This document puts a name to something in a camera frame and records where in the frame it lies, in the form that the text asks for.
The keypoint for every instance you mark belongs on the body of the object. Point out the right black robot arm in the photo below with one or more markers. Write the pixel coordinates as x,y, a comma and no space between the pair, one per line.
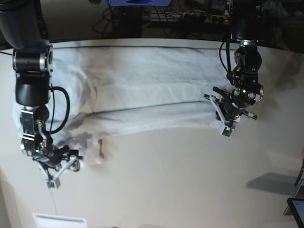
24,28

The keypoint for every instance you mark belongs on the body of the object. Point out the blue box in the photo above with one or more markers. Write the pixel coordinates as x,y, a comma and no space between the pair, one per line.
139,2

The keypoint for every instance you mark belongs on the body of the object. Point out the black power strip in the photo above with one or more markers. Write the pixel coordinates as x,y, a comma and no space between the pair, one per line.
168,16

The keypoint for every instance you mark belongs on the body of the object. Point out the black tripod leg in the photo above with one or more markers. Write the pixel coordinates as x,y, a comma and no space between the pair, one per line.
299,176

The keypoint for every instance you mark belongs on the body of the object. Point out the tablet on stand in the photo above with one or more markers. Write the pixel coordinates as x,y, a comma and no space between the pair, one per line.
295,205

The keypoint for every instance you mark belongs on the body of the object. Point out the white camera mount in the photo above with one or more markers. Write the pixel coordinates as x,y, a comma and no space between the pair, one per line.
52,175
228,122

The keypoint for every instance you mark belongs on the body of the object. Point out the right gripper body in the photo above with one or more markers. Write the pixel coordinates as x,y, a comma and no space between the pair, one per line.
51,159

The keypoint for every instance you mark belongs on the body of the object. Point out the white paper sheet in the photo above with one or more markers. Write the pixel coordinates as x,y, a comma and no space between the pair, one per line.
52,221

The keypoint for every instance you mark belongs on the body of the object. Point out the white T-shirt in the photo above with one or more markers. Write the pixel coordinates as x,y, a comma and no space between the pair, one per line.
123,90

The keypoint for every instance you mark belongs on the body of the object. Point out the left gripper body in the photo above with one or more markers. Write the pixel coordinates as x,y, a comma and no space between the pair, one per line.
239,100

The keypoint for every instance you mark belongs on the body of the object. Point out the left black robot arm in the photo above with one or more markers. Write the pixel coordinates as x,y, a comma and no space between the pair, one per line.
243,59

